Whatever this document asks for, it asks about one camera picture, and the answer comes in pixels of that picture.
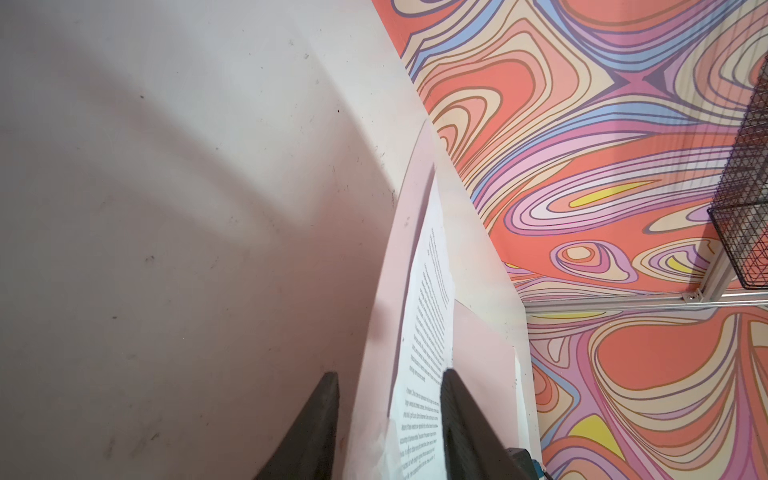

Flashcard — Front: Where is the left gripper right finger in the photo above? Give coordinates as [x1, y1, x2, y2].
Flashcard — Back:
[440, 369, 530, 479]

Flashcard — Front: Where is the printed paper sheet bottom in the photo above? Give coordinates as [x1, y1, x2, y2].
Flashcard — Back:
[514, 356, 531, 450]

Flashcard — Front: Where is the black wire basket back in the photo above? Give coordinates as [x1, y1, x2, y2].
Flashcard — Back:
[708, 65, 767, 290]

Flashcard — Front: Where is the printed paper sheet top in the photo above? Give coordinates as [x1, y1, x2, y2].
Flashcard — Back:
[382, 184, 455, 479]

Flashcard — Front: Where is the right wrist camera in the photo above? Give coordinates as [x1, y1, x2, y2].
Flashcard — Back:
[507, 447, 551, 480]

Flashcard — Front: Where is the printed paper sheet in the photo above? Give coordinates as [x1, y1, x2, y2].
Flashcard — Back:
[514, 356, 531, 450]
[382, 184, 455, 479]

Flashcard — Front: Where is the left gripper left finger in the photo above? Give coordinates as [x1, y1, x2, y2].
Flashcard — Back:
[255, 372, 340, 479]

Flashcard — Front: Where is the pink folder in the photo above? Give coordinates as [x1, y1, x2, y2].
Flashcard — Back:
[341, 122, 540, 479]

